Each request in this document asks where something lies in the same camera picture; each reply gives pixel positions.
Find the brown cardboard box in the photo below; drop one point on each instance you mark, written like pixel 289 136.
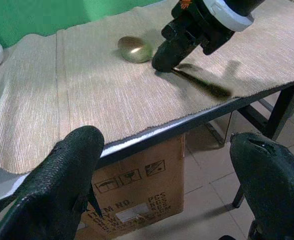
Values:
pixel 142 180

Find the black metal table frame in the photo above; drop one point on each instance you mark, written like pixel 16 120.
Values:
pixel 207 116

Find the black metal furniture leg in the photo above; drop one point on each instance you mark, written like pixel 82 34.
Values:
pixel 238 197

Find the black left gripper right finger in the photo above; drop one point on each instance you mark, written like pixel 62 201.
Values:
pixel 274 190

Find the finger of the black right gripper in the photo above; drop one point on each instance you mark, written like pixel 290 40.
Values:
pixel 167 58

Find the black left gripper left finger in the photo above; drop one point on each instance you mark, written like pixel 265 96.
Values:
pixel 52 180

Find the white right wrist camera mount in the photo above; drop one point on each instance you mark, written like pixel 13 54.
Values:
pixel 228 18

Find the beige woven placemat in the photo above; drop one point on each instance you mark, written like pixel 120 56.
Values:
pixel 24 112
pixel 112 95

